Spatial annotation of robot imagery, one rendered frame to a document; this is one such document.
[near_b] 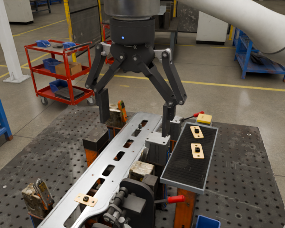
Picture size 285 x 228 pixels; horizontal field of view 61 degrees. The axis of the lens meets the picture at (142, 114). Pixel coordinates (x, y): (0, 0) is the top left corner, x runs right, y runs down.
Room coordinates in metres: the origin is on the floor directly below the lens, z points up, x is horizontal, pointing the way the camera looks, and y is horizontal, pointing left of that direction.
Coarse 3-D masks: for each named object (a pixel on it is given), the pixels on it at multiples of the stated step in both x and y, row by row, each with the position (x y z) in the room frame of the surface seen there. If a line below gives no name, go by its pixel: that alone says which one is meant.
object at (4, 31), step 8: (0, 0) 4.32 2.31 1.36; (0, 8) 4.28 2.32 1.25; (0, 16) 4.24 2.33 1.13; (0, 24) 4.24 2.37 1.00; (8, 24) 4.35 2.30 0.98; (0, 32) 4.25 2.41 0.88; (8, 32) 4.31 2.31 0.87; (0, 40) 4.26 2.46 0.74; (8, 40) 4.26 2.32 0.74; (8, 48) 4.23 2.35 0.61; (8, 56) 4.25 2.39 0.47; (16, 56) 4.35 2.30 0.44; (8, 64) 4.26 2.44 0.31; (16, 64) 4.30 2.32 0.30; (16, 72) 4.24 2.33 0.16; (8, 80) 4.22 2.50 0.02; (16, 80) 4.22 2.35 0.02; (24, 80) 4.26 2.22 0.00
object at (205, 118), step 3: (201, 114) 0.97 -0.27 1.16; (204, 114) 0.97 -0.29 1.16; (198, 117) 0.95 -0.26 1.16; (201, 117) 0.95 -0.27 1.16; (204, 117) 0.95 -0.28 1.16; (207, 117) 0.95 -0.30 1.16; (210, 117) 0.95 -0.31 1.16; (198, 120) 0.93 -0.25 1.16; (201, 120) 0.92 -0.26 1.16; (204, 120) 0.92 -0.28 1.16; (207, 120) 0.92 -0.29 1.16; (210, 120) 0.92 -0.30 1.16
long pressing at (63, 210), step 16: (144, 112) 1.27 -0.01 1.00; (128, 128) 1.10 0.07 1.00; (144, 128) 1.10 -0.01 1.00; (112, 144) 0.95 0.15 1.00; (144, 144) 0.95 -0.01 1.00; (96, 160) 0.84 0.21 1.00; (112, 160) 0.84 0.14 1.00; (128, 160) 0.84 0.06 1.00; (96, 176) 0.74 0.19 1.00; (112, 176) 0.74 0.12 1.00; (128, 176) 0.74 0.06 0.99; (80, 192) 0.65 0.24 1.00; (96, 192) 0.65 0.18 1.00; (112, 192) 0.65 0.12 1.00; (64, 208) 0.58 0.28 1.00; (96, 208) 0.58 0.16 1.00; (48, 224) 0.51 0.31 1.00; (80, 224) 0.51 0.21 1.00
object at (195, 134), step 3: (192, 126) 0.87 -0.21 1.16; (195, 126) 0.87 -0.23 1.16; (198, 126) 0.87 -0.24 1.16; (192, 129) 0.84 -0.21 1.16; (195, 129) 0.83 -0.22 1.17; (198, 129) 0.83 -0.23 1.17; (192, 132) 0.82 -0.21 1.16; (195, 132) 0.82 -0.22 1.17; (198, 132) 0.82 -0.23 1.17; (201, 132) 0.82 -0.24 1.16; (195, 135) 0.80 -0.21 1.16; (198, 135) 0.80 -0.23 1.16; (201, 135) 0.80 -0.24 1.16
